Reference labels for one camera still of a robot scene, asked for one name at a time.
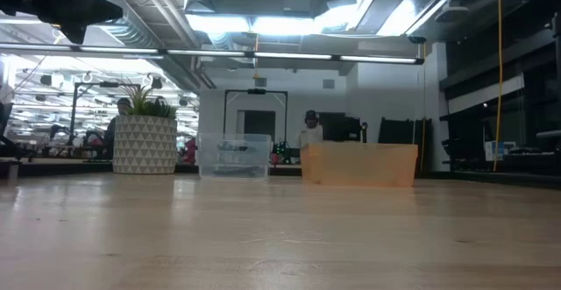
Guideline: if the green plant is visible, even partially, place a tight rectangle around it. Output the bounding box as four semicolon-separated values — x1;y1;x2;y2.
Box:
117;82;178;120

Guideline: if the person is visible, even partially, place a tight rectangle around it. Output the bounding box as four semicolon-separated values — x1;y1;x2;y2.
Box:
103;97;133;160
297;110;324;148

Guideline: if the long ceiling light bar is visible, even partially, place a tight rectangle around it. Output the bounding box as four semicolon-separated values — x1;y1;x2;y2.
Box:
0;43;425;66

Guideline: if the white patterned plant pot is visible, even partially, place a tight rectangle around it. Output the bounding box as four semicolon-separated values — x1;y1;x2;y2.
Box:
112;114;179;176

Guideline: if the clear plastic bin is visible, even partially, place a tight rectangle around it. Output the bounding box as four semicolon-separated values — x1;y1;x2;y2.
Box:
195;132;273;181

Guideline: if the orange translucent plastic bin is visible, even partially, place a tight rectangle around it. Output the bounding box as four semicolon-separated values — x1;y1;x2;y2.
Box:
300;141;419;189

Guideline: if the blue white box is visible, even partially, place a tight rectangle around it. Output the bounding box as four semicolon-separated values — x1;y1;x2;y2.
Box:
483;140;517;163

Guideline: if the silver ceiling duct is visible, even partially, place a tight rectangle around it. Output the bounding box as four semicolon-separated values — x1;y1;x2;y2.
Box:
69;0;218;94

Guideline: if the black gantry frame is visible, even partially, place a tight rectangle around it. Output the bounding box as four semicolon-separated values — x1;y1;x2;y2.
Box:
222;88;289;149

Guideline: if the thick yellow cable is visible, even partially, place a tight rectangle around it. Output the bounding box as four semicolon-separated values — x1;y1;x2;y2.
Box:
492;0;506;173

